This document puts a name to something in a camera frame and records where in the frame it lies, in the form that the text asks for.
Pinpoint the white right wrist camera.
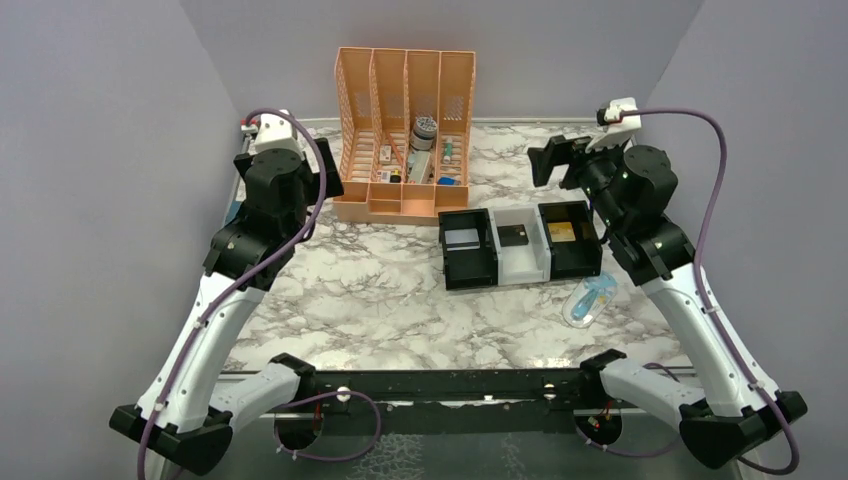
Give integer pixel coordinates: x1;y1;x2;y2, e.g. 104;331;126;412
585;97;642;153

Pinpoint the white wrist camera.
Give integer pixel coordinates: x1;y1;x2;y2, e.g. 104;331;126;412
240;114;300;155
585;97;642;153

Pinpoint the black left card bin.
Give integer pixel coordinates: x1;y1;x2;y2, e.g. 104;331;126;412
439;209;498;290

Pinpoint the silver credit card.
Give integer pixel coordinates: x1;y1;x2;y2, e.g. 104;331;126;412
443;228;481;251

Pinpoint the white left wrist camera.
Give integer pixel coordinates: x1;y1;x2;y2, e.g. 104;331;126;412
240;114;300;155

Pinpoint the grey round jar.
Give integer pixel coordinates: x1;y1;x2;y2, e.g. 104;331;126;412
410;116;438;151

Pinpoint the green white small tube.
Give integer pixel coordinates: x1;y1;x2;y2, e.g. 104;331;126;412
442;136;453;164

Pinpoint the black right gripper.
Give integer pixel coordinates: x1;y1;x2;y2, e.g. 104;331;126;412
530;129;630;233

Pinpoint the black metal base rail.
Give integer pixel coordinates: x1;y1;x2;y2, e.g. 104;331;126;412
261;368;630;436

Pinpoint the gold credit card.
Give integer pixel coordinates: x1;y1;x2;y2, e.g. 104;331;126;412
547;221;577;243

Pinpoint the black card bin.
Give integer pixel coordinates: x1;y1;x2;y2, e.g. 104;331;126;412
538;201;602;281
439;209;498;290

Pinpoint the white middle card bin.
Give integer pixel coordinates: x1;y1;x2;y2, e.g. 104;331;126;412
489;204;552;286

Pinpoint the orange plastic file organizer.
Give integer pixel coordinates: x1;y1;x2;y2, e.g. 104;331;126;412
334;47;476;225

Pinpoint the black right card bin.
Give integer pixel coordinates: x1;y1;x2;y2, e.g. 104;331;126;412
538;201;602;281

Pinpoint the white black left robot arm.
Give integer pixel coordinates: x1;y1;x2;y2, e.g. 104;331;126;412
109;138;344;479

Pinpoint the black credit card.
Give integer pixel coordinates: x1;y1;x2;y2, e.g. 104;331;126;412
497;224;529;248

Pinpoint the clear blue plastic package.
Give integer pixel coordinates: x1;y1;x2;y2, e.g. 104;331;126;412
562;271;618;328

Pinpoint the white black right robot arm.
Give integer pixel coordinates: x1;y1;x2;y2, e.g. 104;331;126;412
527;136;807;469

